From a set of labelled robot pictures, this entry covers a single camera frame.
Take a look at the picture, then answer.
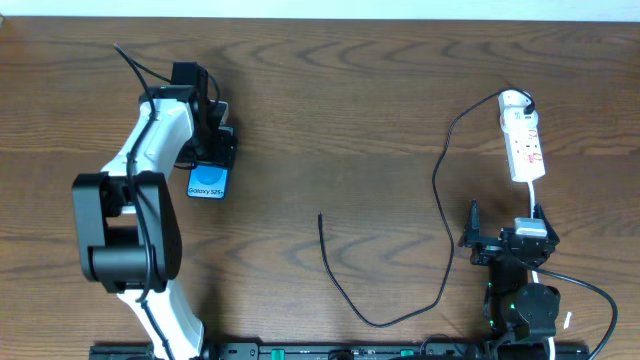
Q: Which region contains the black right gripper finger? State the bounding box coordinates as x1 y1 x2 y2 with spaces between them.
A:
464 199 480 240
533 203 556 240

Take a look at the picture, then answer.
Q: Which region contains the small white paper scrap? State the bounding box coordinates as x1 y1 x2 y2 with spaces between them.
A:
563 311 572 329

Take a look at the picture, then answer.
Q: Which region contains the blue Galaxy smartphone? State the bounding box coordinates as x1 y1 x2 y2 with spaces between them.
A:
187 165 230 200

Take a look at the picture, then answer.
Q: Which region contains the black charging cable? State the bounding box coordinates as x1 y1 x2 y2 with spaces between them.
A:
317 87 536 329

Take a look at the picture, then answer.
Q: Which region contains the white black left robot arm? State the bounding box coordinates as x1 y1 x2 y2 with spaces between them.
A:
72 62 237 359

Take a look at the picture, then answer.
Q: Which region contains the white power strip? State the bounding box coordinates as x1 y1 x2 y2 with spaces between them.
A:
498 90 545 183

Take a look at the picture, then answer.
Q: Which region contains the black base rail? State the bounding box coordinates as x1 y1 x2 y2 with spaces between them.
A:
89 341 591 360

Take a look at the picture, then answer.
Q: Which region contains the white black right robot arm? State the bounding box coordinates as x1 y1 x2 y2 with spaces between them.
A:
461 201 560 344

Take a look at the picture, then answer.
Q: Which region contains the white power strip cord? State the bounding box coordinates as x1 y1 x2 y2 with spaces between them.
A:
527 180 557 360

